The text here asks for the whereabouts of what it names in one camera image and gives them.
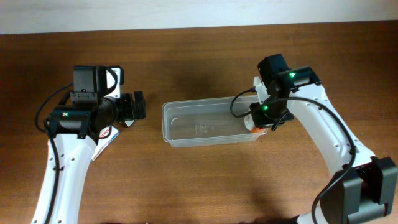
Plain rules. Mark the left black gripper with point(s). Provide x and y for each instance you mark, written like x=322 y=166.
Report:
x=138 y=104

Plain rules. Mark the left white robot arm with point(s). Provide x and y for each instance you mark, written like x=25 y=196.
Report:
x=77 y=135

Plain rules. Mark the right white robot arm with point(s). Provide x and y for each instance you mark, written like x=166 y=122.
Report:
x=362 y=186

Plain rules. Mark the orange tube white cap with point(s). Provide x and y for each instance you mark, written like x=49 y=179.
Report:
x=256 y=130

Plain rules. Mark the white red medicine box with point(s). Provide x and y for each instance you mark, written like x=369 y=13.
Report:
x=106 y=137

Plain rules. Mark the clear plastic container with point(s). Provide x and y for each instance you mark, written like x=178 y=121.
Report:
x=204 y=122

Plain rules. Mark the dark bottle white cap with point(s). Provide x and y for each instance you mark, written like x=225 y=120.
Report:
x=127 y=124

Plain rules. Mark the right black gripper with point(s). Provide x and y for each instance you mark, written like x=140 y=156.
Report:
x=259 y=117

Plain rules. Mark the white spray bottle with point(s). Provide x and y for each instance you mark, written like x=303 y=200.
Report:
x=249 y=123

